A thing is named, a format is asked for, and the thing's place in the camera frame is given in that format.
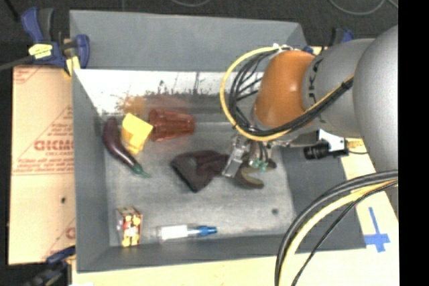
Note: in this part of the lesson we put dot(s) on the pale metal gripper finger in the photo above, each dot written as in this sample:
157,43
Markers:
232,164

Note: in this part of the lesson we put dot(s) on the dark brown cloth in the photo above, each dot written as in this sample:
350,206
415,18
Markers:
197,169

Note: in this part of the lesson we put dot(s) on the grey metal bin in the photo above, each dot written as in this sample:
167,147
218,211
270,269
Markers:
201,207

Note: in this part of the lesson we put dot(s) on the red-orange translucent cup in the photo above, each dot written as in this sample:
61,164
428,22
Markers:
171,125

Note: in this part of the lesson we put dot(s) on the clear bottle with blue cap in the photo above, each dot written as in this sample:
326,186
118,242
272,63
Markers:
181,231

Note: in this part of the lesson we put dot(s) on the yellow sponge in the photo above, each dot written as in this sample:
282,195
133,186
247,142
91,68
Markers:
134,132

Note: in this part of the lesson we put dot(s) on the purple toy eggplant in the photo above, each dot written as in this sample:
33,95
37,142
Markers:
115,145

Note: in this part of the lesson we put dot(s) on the small colourful printed box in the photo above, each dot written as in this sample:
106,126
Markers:
129,227

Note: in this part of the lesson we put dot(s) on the brown cardboard board, red print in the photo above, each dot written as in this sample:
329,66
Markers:
37,150

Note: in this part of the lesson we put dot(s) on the black cylinder on white bracket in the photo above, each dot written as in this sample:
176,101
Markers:
316,151

